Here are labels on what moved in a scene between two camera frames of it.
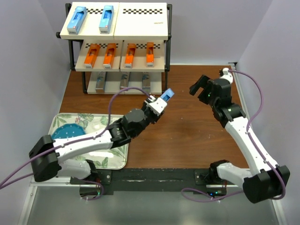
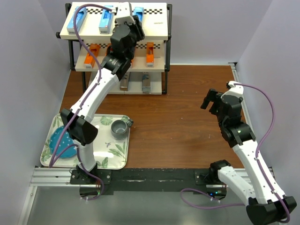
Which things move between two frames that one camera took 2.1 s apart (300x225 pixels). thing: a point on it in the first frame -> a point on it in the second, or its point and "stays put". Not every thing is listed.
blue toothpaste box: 105,24 stays put
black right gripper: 202,83 -> 213,96
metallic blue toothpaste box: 146,82 stays put
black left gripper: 155,118 -> 138,28
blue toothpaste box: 75,22 stays put
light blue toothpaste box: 168,94 -> 139,11
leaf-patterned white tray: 112,158 stays put
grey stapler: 124,80 stays put
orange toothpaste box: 150,54 stays put
